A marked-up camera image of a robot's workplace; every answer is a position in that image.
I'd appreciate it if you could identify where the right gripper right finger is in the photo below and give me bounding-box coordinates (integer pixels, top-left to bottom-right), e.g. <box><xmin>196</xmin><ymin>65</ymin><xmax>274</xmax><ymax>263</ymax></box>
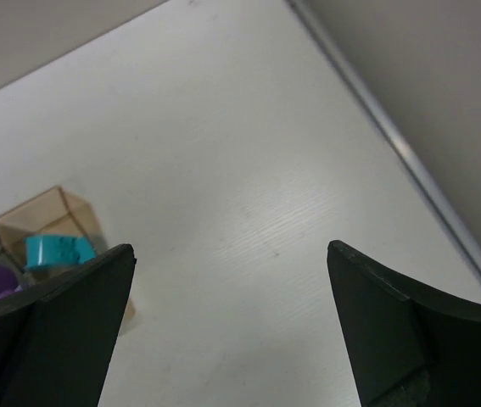
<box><xmin>327</xmin><ymin>240</ymin><xmax>481</xmax><ymax>406</ymax></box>

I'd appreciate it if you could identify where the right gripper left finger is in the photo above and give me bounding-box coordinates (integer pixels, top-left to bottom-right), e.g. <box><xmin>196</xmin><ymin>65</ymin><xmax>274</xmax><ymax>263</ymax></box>
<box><xmin>0</xmin><ymin>244</ymin><xmax>136</xmax><ymax>406</ymax></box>

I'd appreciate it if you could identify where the metal table edge rail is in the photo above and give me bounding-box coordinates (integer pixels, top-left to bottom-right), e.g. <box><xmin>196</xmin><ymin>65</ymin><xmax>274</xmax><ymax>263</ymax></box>
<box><xmin>288</xmin><ymin>1</ymin><xmax>481</xmax><ymax>282</ymax></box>

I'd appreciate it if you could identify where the teal curved lego brick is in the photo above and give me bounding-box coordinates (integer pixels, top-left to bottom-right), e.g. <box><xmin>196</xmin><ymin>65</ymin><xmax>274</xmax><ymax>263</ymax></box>
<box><xmin>24</xmin><ymin>234</ymin><xmax>96</xmax><ymax>271</ymax></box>

